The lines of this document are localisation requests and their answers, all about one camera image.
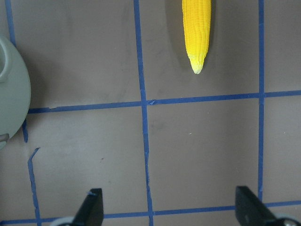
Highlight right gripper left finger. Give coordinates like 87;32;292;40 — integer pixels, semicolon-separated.
72;188;103;226

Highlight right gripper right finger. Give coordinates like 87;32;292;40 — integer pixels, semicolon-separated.
235;186;277;226

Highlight yellow corn cob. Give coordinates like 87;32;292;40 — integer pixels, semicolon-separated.
182;0;212;74

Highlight pale green electric pot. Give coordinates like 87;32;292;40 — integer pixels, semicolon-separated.
0;35;31;149

